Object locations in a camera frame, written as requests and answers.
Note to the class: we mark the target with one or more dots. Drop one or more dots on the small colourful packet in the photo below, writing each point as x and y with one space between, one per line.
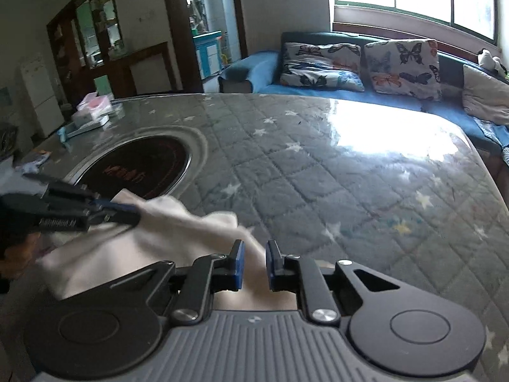
37 158

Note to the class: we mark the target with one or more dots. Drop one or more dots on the butterfly print pillow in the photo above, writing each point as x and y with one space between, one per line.
405 71
318 67

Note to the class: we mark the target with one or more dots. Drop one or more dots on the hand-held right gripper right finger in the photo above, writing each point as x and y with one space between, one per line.
271 266

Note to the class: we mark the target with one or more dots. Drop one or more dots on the white refrigerator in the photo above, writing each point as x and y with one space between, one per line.
41 91

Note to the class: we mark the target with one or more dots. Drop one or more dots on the dark wooden display cabinet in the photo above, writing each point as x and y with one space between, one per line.
99 28

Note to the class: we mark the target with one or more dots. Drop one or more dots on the light blue tray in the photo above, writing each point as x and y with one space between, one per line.
75 131

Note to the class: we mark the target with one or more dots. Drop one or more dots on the cream shirt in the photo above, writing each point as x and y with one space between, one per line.
159 227

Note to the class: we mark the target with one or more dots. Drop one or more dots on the grey pillow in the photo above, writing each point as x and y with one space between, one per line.
485 95

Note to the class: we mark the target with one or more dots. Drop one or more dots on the person's left hand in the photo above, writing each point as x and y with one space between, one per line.
24 258

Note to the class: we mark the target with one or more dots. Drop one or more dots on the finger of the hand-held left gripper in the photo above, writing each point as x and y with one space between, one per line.
65 191
119 214

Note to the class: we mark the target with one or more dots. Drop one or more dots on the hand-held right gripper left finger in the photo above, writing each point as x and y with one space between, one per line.
238 264

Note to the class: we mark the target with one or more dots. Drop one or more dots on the built-in black induction cooker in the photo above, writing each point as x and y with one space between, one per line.
139 163

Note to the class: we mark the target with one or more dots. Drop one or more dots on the white plush toy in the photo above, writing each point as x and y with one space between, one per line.
490 61

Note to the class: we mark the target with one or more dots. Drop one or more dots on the blue patterned blanket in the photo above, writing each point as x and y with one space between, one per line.
495 139

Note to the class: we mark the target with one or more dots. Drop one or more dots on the blue and white kitchen cabinet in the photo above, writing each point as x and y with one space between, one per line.
208 55

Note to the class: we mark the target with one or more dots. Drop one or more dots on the blue sofa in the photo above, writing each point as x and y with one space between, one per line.
262 71

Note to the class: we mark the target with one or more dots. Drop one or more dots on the white tissue box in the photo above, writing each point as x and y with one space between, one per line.
89 118

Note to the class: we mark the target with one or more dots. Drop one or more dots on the pink and white tissue pack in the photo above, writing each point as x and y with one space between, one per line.
94 103

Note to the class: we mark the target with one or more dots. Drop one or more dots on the light green box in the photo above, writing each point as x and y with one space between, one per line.
103 86

